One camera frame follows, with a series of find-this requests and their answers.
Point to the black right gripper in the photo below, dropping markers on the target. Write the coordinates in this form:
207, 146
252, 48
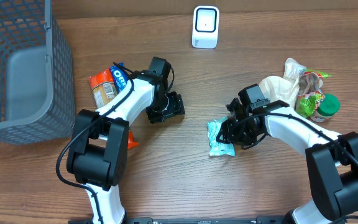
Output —
229, 135

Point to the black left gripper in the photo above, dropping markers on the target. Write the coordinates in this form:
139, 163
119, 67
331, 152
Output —
176, 108

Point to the beige paper bag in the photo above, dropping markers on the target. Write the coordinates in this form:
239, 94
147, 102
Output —
284, 88

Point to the blue Oreo cookie pack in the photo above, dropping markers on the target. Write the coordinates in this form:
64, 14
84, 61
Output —
119, 77

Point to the red snack packet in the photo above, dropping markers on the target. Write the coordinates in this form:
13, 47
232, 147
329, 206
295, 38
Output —
102, 87

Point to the green snack packet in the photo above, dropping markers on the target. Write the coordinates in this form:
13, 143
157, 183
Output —
310, 95

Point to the green lid jar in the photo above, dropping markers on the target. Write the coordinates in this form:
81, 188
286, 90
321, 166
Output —
328, 108

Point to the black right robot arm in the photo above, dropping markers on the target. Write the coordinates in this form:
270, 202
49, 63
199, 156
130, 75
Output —
331, 158

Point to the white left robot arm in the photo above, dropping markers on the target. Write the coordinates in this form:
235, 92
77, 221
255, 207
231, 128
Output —
97, 152

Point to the white barcode scanner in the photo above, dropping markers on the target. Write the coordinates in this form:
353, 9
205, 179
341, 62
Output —
205, 27

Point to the dark grey plastic basket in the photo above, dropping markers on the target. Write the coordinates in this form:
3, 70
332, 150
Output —
37, 100

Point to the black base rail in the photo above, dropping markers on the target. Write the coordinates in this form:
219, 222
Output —
257, 220

